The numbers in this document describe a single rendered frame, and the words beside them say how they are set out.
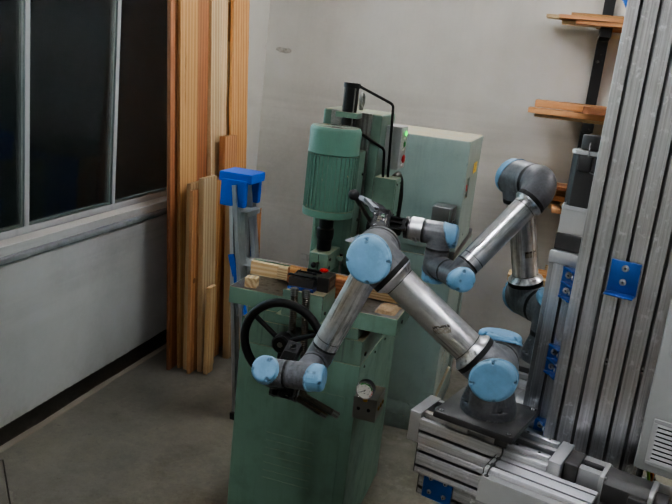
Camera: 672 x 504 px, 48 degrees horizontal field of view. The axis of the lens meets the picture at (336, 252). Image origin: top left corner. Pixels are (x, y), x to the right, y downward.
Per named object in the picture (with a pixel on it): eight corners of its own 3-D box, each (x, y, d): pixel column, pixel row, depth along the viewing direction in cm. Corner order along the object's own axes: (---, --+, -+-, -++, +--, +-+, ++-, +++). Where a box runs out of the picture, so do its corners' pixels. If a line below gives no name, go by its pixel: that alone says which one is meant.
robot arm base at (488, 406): (523, 409, 208) (529, 376, 206) (504, 428, 196) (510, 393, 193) (472, 392, 216) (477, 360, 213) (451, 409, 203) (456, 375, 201)
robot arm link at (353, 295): (378, 211, 206) (299, 353, 222) (369, 218, 196) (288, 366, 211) (414, 233, 205) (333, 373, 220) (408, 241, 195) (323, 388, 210)
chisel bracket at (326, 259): (307, 275, 264) (309, 251, 261) (319, 266, 277) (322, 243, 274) (327, 278, 262) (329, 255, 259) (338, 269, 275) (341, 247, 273)
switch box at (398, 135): (381, 168, 280) (387, 125, 276) (388, 165, 290) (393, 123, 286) (397, 170, 279) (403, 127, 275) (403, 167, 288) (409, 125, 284)
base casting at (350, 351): (238, 340, 264) (240, 315, 262) (295, 296, 318) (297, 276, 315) (361, 367, 252) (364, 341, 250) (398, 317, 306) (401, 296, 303)
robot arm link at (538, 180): (579, 189, 227) (466, 303, 222) (556, 182, 237) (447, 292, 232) (562, 162, 222) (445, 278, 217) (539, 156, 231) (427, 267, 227)
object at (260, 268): (249, 273, 277) (251, 260, 276) (252, 272, 279) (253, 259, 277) (409, 305, 261) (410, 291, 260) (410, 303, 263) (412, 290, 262)
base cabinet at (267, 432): (223, 517, 281) (237, 340, 264) (280, 447, 335) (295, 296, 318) (337, 551, 269) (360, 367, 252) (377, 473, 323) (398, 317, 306)
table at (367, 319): (215, 309, 253) (216, 292, 252) (251, 286, 282) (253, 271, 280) (389, 346, 237) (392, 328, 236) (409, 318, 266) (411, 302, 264)
